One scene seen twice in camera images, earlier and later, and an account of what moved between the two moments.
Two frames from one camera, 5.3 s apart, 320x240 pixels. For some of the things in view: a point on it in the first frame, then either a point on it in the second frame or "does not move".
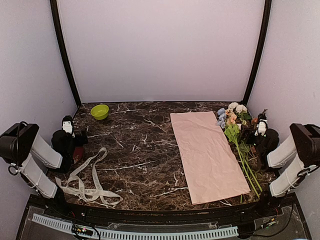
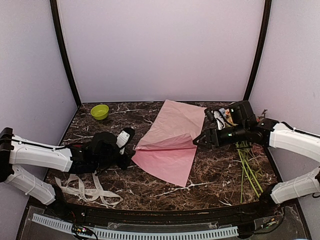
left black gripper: x=80 y=142 → x=130 y=151
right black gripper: x=249 y=140 → x=208 y=137
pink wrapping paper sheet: x=213 y=172 → x=166 y=148
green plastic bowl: x=100 y=112 does not move
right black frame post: x=267 y=10 does not move
